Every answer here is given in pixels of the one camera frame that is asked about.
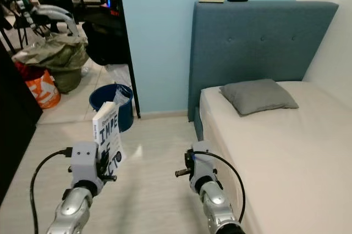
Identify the white curved tube frame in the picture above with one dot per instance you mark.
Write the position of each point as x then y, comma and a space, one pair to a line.
55, 13

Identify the blue fabric bed headboard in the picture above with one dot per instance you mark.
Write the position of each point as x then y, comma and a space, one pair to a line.
253, 44

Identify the orange printed bag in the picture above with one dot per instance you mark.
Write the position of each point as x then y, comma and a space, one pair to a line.
43, 91

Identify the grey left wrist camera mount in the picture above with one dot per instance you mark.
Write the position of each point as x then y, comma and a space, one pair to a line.
85, 161

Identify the grey fabric pillow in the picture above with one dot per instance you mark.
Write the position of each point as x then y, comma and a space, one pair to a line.
258, 96

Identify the black desk side panel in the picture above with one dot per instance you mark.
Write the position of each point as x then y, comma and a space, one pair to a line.
16, 124

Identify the blue plastic bucket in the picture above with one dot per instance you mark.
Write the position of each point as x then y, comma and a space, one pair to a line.
102, 99

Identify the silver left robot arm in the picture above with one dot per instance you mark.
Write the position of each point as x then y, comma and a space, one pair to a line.
74, 212

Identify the clear plastic bag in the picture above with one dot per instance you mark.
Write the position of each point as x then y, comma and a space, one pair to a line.
121, 96

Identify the black backpack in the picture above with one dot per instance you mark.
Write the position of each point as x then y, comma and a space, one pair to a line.
102, 44

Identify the beige sheeted mattress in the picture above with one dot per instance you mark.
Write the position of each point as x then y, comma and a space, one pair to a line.
297, 157

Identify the black door frame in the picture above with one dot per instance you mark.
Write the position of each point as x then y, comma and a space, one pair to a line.
125, 42

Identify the blue white printed book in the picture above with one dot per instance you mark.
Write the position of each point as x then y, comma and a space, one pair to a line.
109, 135

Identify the olive green bag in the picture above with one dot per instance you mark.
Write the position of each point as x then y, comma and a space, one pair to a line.
58, 58

